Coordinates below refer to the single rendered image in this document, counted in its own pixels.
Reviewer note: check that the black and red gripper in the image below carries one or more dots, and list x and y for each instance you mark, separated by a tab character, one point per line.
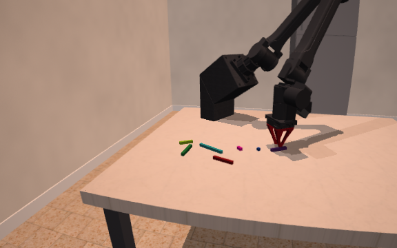
279	123

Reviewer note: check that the turquoise rod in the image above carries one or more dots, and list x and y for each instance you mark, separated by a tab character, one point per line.
211	148

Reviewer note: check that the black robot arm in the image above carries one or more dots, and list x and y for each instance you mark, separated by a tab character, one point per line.
294	93

